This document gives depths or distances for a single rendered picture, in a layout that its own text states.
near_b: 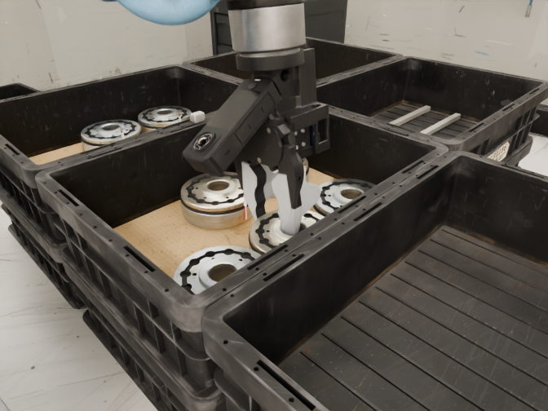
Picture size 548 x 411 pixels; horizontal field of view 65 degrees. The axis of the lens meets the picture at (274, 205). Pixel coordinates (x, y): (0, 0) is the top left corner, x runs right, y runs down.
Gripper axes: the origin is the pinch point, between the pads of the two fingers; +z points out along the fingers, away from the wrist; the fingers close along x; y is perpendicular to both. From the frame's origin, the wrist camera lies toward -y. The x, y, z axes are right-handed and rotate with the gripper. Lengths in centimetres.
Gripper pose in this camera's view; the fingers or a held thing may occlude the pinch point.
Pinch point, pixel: (271, 227)
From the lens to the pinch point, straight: 52.5
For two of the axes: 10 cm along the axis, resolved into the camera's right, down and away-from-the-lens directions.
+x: -7.0, -2.6, 6.6
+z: 0.9, 8.9, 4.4
